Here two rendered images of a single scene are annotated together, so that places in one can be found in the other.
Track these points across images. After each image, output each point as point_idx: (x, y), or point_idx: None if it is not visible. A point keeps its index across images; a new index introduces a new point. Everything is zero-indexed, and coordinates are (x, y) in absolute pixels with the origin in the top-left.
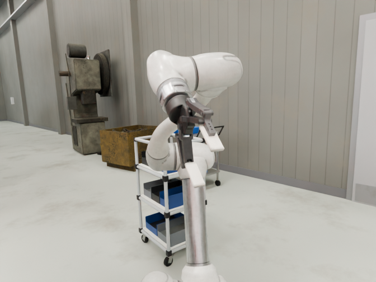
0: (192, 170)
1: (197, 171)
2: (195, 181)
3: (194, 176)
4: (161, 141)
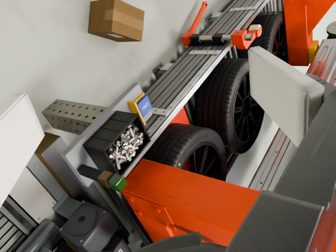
0: (12, 161)
1: (4, 135)
2: (34, 135)
3: (23, 141)
4: None
